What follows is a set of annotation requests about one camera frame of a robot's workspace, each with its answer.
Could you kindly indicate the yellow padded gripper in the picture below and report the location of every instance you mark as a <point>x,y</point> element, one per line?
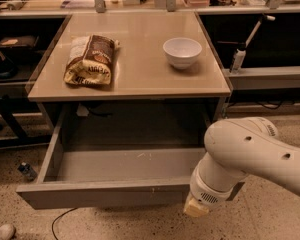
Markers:
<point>206,191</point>

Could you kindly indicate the grey top drawer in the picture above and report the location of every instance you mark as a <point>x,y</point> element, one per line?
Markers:
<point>135,157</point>

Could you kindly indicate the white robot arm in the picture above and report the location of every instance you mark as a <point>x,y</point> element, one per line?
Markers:
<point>236,148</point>

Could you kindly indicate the grey cabinet with tan top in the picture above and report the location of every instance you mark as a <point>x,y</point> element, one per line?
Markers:
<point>141,69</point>

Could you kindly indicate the white ceramic bowl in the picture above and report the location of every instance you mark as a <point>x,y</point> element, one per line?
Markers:
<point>181,52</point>

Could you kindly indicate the brown yellow chip bag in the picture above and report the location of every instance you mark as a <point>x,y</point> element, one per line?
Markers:
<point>90,61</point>

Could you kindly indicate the black headset on shelf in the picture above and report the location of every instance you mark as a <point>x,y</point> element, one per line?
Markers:
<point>7,68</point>

